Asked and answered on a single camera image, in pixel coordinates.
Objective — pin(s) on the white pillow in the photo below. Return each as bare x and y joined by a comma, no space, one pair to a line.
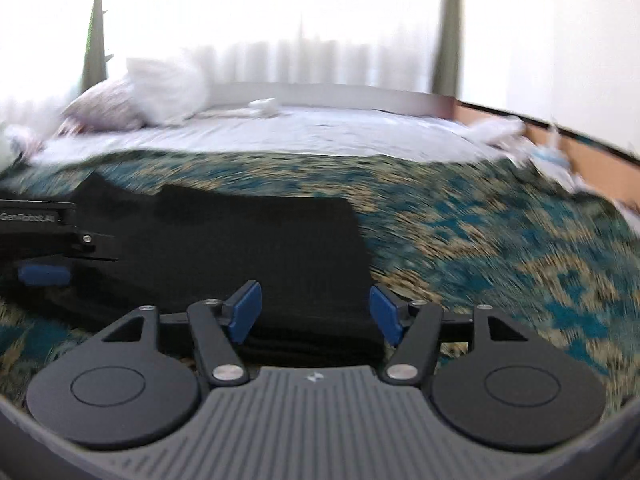
167,93

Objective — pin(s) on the teal paisley bedspread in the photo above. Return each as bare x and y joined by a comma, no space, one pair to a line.
565,263

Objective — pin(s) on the grey-green right curtain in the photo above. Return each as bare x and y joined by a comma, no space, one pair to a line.
448,56

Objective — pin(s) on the white bed sheet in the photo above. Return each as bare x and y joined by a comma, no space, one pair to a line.
297,130

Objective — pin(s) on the black pants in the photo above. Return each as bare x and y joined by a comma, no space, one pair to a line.
181,245

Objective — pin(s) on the grey-green curtain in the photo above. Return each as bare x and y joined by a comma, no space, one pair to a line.
94,70
448,56

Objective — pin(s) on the grey-green left curtain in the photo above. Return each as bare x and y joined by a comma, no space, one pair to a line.
94,70

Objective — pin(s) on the small white cloth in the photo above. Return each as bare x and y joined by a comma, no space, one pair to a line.
268,107

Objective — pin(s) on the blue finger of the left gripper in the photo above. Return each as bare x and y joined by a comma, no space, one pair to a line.
43,275
95,246

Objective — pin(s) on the white floral duvet bundle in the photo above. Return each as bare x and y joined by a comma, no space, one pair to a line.
18,143

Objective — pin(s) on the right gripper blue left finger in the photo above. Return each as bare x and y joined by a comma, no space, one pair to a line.
217,327

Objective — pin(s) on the purple floral pillow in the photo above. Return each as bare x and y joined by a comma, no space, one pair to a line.
106,106

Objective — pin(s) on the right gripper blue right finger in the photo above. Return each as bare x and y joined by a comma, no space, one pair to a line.
412,328

